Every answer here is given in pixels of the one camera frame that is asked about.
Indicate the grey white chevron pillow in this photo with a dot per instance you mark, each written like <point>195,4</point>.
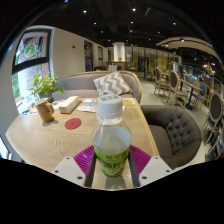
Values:
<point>111,84</point>

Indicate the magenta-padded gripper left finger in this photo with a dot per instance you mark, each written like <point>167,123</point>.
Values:
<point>83,160</point>

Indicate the flat round red coaster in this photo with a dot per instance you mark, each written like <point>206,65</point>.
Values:
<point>73,123</point>

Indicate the printed paper menu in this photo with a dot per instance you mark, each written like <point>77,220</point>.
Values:
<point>87,106</point>

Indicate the clear green-label drink bottle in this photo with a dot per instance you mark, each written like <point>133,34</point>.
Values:
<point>111,143</point>

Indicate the ceiling spot lights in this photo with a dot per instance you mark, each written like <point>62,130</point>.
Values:
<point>133,20</point>

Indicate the brown ceramic mug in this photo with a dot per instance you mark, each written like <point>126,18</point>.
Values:
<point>45,111</point>

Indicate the yellow square table sticker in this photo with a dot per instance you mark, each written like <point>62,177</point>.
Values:
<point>128,101</point>

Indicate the green potted plant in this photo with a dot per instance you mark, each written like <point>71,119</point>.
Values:
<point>45,85</point>

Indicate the grey tufted armchair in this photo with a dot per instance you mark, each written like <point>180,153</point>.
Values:
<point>173,133</point>

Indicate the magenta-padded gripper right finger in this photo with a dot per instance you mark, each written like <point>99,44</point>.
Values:
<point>140,160</point>

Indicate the grey curved sofa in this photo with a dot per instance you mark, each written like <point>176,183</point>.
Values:
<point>78,85</point>

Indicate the group of dining chairs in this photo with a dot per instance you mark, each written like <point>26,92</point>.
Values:
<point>176,86</point>

